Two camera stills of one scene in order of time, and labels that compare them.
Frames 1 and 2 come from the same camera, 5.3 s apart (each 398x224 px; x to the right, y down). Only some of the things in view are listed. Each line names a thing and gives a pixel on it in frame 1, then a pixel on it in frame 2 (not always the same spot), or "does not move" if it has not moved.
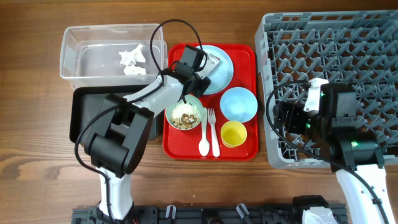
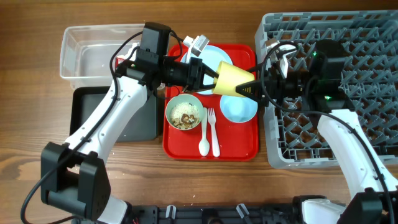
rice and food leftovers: (185, 116) does not move
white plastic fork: (211, 117) does not move
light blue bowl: (239, 104) does not move
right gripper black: (290, 109) → (255, 85)
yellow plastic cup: (233, 134) → (231, 76)
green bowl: (185, 116) does not move
